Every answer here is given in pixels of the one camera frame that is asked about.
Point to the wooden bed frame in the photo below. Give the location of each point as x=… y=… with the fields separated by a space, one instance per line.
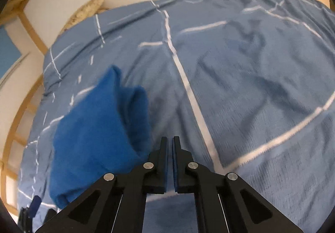
x=31 y=31

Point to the blue pants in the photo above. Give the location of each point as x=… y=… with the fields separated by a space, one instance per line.
x=99 y=130

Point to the blue checked blanket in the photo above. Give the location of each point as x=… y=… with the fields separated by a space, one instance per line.
x=235 y=91

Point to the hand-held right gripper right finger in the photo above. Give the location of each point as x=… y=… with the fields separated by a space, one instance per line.
x=176 y=170

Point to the tan pillow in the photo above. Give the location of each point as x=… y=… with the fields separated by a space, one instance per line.
x=83 y=13

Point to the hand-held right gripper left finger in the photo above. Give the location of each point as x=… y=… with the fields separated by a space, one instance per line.
x=163 y=170

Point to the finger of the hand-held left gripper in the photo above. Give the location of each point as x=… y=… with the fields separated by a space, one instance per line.
x=35 y=206
x=50 y=214

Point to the blue wall poster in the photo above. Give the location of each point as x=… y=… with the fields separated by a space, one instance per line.
x=7 y=55

